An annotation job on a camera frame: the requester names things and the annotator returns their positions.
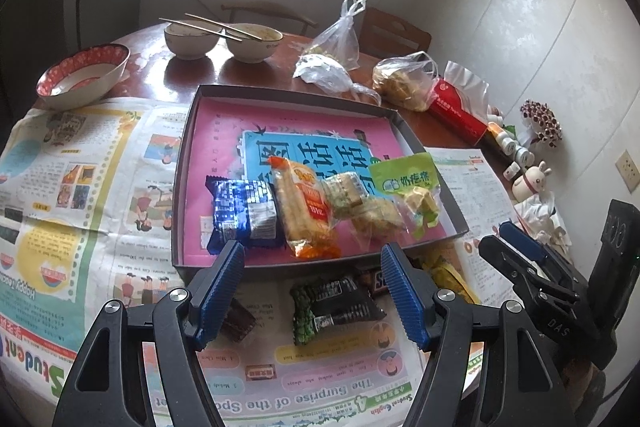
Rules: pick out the white crumpled plastic bag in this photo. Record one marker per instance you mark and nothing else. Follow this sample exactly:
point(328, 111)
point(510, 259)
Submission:
point(325, 74)

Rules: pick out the black snack packet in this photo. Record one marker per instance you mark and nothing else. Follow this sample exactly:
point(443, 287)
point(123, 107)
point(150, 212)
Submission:
point(345, 302)

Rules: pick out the plastic bag of yellow pastries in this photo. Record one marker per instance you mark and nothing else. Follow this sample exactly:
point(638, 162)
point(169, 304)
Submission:
point(402, 82)

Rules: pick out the red floral bowl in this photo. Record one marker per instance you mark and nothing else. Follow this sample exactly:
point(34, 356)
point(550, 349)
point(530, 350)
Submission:
point(82, 74)

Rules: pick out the white ceramic bowl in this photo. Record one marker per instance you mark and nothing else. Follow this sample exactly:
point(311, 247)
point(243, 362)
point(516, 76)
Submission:
point(190, 44)
point(255, 49)

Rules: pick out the brown chocolate bar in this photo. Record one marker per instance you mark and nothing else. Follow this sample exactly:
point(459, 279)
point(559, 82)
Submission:
point(380, 281)

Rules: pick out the small white bottle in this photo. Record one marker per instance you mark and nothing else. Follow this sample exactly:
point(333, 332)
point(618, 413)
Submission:
point(513, 171)
point(509, 146)
point(523, 157)

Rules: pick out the large colourful newspaper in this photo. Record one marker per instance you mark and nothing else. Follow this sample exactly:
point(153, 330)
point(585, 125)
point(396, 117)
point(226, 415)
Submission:
point(75, 187)

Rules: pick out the crumpled white tissue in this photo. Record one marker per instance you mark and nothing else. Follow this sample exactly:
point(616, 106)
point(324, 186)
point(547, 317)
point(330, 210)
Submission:
point(542, 219)

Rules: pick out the orange snack packet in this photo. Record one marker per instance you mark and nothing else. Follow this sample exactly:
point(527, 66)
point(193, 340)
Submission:
point(302, 207)

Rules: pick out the clear plastic bag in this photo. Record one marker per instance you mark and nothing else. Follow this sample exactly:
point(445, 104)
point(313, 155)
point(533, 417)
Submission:
point(340, 39)

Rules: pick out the beaded flower ornament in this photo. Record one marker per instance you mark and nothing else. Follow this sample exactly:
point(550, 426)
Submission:
point(541, 122)

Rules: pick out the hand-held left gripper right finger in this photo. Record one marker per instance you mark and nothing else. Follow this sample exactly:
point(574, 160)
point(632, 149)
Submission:
point(404, 294)

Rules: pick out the wooden chair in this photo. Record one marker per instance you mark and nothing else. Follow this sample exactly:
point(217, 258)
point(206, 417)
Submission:
point(400, 32)

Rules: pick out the orange small bottle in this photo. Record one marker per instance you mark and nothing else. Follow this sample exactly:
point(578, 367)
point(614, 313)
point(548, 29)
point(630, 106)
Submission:
point(495, 131)

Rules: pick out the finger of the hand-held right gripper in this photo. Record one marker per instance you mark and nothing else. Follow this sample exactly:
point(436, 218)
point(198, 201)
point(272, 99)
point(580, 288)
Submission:
point(522, 241)
point(540, 292)

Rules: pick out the green white candy packet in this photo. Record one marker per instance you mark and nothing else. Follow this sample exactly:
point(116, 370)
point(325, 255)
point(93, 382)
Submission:
point(407, 182)

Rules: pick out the wall outlet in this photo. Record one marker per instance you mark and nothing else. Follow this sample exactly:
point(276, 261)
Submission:
point(629, 172)

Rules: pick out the red tissue box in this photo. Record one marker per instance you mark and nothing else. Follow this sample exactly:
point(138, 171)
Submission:
point(457, 107)

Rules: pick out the blue snack packet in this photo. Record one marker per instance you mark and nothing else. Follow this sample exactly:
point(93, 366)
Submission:
point(240, 212)

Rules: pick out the clear cracker packet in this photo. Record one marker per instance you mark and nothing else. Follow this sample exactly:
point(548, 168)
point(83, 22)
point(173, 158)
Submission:
point(360, 202)

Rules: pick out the yellow snack packet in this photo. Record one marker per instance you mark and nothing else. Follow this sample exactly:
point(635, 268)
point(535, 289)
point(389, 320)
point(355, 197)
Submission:
point(450, 279)

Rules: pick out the small newspaper sheet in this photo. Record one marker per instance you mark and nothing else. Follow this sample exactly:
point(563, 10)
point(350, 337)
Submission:
point(470, 187)

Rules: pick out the dark brown snack cake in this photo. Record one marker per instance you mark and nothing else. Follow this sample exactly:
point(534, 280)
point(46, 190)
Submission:
point(237, 319)

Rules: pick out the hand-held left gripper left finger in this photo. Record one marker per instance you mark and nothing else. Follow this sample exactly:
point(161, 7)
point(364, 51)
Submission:
point(220, 292)

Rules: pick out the rabbit figurine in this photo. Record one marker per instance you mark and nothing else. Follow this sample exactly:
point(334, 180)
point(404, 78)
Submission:
point(532, 181)

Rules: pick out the grey box with pink liner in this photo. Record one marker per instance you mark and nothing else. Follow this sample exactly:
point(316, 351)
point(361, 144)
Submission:
point(220, 137)

